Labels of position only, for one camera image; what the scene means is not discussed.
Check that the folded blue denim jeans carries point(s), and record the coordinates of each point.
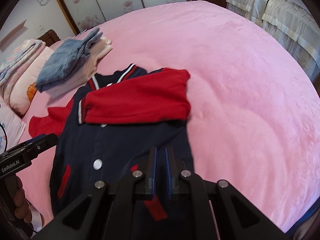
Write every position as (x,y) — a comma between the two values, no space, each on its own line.
(66,60)

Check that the pink bed blanket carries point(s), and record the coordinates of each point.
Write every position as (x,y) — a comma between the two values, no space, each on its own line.
(254,117)

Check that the folded cream garment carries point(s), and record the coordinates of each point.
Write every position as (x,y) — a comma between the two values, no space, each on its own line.
(87,70)

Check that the white lace covered furniture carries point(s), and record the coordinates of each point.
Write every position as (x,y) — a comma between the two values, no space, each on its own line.
(290,23)

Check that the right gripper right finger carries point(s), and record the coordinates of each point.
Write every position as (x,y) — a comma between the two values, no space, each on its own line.
(179,179)

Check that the folded floral quilt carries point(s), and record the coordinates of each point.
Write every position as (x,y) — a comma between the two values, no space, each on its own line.
(19,60)

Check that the left human hand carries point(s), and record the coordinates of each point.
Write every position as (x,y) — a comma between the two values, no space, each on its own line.
(22,210)

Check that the pink pillow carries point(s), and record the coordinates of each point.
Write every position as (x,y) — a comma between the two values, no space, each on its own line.
(24,89)

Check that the dark wooden headboard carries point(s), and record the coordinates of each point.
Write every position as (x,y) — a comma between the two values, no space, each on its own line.
(49,38)

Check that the wall shelf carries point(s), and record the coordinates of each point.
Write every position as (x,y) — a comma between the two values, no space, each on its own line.
(15,31)

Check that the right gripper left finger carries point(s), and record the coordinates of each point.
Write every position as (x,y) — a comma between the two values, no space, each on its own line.
(145,176)

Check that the red and navy varsity jacket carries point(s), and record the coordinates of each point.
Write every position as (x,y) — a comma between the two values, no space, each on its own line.
(110,125)

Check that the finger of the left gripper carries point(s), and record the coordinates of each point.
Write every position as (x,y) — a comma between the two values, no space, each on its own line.
(34,139)
(39,146)

